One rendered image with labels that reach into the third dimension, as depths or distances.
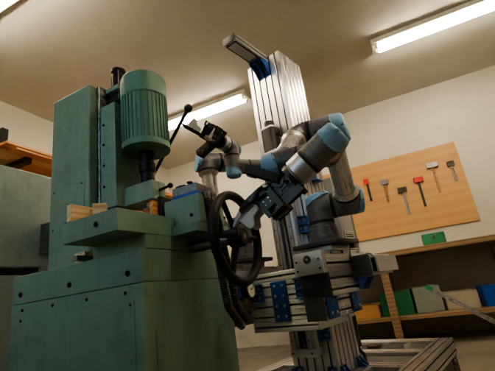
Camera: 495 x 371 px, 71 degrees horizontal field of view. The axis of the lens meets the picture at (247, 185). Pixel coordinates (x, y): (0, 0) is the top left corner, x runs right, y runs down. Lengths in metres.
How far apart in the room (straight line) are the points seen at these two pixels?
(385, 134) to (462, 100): 0.89
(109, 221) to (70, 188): 0.51
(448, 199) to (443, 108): 1.08
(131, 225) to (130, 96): 0.59
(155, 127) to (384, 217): 3.39
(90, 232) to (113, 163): 0.42
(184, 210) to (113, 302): 0.32
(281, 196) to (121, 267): 0.48
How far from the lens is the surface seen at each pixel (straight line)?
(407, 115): 4.65
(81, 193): 1.38
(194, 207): 1.06
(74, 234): 1.05
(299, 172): 0.84
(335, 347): 1.83
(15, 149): 3.38
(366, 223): 4.32
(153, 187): 1.25
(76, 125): 1.53
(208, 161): 1.97
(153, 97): 1.38
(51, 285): 1.25
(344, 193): 1.54
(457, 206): 4.34
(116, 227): 0.93
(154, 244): 1.02
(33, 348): 1.31
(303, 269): 1.47
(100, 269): 1.08
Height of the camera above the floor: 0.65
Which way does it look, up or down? 17 degrees up
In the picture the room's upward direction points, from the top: 8 degrees counter-clockwise
